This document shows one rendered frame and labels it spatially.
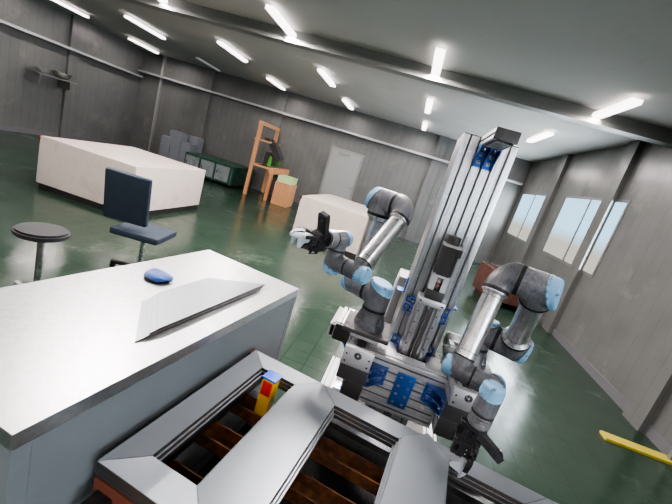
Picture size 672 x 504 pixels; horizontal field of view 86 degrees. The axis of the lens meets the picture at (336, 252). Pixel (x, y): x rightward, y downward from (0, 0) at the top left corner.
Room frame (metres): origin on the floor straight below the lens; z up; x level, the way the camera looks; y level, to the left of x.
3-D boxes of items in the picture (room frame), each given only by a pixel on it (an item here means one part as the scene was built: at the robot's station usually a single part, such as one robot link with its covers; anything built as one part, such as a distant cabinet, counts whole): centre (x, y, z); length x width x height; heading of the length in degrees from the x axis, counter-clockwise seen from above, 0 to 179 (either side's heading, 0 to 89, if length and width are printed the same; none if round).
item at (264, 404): (1.25, 0.09, 0.78); 0.05 x 0.05 x 0.19; 73
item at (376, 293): (1.66, -0.25, 1.20); 0.13 x 0.12 x 0.14; 56
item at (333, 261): (1.50, -0.01, 1.34); 0.11 x 0.08 x 0.11; 56
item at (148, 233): (3.54, 1.95, 0.53); 0.62 x 0.59 x 1.07; 164
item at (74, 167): (6.35, 3.90, 0.40); 2.05 x 1.66 x 0.81; 175
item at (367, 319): (1.66, -0.26, 1.09); 0.15 x 0.15 x 0.10
